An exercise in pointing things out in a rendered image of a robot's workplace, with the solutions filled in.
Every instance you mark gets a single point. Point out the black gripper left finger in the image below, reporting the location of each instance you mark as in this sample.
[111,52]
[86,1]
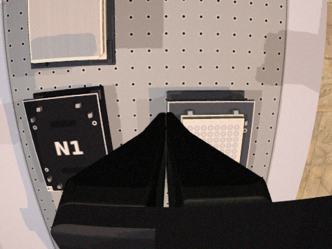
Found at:
[128,174]

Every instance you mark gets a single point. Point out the beige plate with grid of square wells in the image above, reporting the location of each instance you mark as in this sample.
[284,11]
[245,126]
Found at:
[103,38]

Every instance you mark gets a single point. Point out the cream multi-well plate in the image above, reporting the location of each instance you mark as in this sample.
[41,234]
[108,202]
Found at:
[224,131]

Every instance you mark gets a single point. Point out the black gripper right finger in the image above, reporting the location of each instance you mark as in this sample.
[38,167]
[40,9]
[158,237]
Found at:
[205,176]

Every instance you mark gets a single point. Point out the grey flat base plate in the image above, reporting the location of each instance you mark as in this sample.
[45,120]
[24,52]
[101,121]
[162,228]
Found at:
[161,45]

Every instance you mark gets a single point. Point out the black rectangular frame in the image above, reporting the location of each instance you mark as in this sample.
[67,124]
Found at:
[69,132]

